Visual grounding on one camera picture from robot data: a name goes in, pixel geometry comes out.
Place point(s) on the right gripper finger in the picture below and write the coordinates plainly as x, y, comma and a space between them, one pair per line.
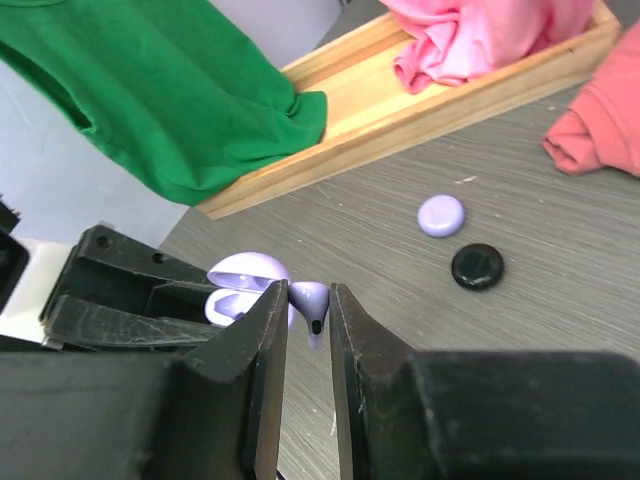
404, 413
213, 413

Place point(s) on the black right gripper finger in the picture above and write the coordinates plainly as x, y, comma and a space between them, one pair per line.
82, 323
105, 263

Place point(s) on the lilac earbud case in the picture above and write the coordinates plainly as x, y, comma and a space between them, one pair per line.
239, 280
441, 216

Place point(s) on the lilac earbud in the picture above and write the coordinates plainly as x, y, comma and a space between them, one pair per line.
311, 300

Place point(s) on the black earbud case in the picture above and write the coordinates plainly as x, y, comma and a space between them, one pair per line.
477, 266

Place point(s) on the green tank top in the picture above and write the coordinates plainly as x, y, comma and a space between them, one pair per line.
171, 91

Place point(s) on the salmon folded shirt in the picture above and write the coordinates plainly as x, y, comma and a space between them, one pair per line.
600, 128

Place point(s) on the pink t-shirt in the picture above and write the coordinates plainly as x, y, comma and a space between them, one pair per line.
458, 41

